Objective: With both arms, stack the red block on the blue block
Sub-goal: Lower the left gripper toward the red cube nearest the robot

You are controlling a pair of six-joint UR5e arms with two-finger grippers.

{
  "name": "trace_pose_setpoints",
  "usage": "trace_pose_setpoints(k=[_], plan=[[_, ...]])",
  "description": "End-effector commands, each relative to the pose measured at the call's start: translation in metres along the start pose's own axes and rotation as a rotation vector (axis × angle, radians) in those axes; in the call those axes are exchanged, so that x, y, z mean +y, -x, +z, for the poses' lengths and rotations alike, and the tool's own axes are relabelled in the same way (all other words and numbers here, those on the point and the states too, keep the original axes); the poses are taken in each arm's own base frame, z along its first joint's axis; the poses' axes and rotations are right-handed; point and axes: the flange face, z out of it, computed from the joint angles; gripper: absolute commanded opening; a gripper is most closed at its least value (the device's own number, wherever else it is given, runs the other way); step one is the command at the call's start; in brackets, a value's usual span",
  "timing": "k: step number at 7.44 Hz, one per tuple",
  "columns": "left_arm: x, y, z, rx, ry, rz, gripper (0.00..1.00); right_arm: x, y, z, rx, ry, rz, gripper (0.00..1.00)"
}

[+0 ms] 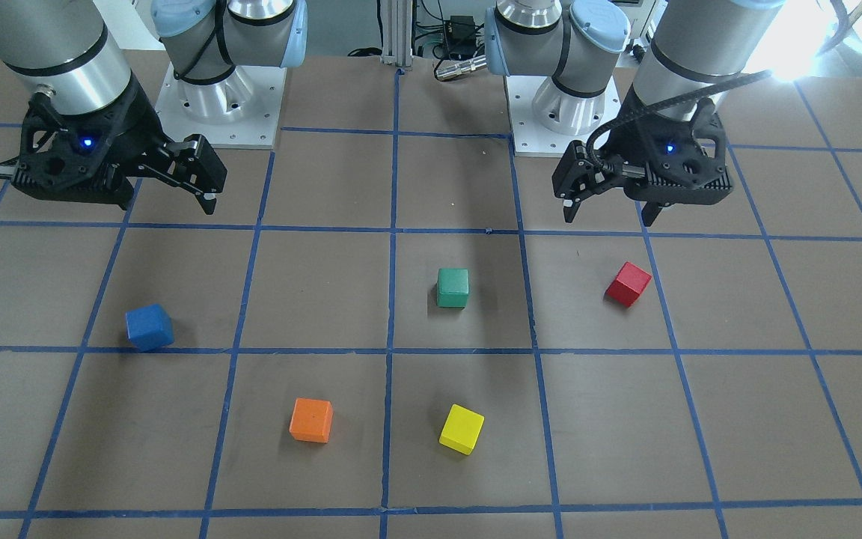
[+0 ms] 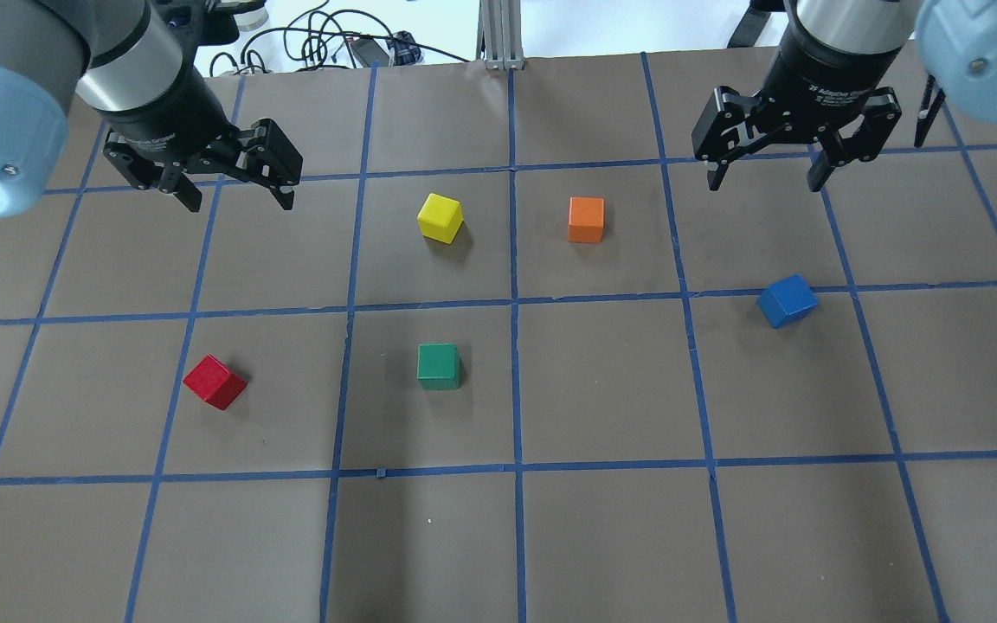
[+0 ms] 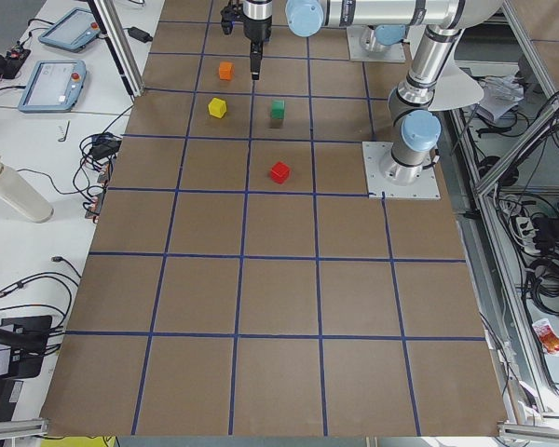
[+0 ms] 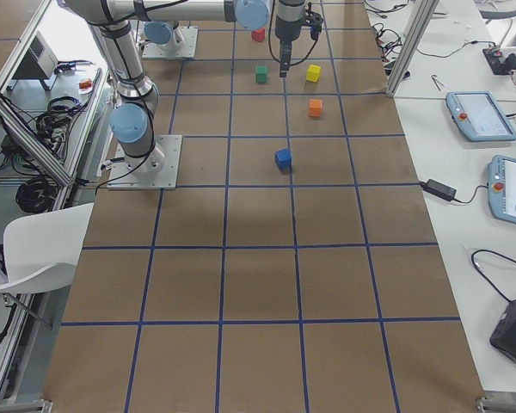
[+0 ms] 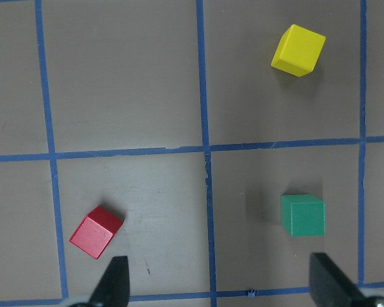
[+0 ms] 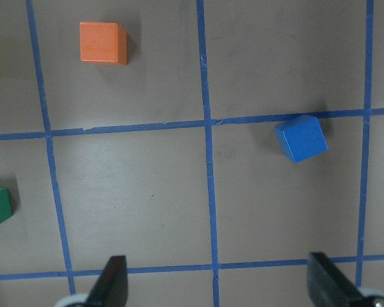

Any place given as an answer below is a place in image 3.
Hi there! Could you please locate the red wooden block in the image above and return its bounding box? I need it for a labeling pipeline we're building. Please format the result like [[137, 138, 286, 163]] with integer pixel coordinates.
[[269, 161, 291, 184]]

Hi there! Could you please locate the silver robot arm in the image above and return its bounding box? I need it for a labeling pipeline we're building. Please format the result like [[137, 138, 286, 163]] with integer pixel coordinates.
[[236, 1, 427, 80], [379, 1, 502, 186]]

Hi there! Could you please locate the orange wooden block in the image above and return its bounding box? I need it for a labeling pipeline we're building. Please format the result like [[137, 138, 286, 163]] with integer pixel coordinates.
[[218, 61, 235, 81]]

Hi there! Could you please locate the green wooden block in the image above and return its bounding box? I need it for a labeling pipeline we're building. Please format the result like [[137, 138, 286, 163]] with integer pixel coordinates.
[[270, 100, 286, 120]]

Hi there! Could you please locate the yellow wooden block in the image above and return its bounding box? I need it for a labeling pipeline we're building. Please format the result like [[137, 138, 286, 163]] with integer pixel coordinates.
[[208, 97, 227, 119]]

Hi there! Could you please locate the black power adapter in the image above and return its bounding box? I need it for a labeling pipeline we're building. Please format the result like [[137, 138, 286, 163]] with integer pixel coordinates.
[[127, 26, 153, 43]]

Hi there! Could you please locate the upper blue teach pendant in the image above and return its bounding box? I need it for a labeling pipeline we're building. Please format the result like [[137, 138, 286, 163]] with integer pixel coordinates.
[[38, 7, 101, 52]]

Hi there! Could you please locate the blue teach pendant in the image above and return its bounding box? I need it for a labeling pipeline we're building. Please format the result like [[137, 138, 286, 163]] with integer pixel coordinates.
[[18, 60, 87, 113], [38, 7, 101, 52]]

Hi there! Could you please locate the white chair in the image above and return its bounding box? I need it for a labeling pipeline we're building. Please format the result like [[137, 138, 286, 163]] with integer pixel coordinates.
[[429, 54, 484, 112]]

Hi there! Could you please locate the lower blue teach pendant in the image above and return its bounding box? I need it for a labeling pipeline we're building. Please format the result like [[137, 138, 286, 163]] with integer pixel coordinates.
[[18, 60, 87, 113]]

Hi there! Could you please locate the metal allen key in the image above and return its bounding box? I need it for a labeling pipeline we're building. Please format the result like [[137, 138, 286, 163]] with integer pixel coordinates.
[[57, 120, 71, 142]]

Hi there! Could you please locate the white water bottle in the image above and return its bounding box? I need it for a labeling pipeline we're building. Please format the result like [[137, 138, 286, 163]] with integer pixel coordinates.
[[0, 156, 54, 224]]

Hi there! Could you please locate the red snack packet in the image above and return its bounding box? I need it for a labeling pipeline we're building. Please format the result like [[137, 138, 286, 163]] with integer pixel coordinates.
[[532, 318, 559, 356]]

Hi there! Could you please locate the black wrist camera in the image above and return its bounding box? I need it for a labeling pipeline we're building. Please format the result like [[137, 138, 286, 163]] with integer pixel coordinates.
[[220, 0, 243, 35]]

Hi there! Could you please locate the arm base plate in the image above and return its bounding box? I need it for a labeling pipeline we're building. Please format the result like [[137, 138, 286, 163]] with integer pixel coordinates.
[[362, 142, 441, 200], [347, 25, 407, 63]]

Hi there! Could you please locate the aluminium frame post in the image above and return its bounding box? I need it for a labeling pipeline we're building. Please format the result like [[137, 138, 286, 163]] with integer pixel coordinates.
[[88, 0, 144, 98]]

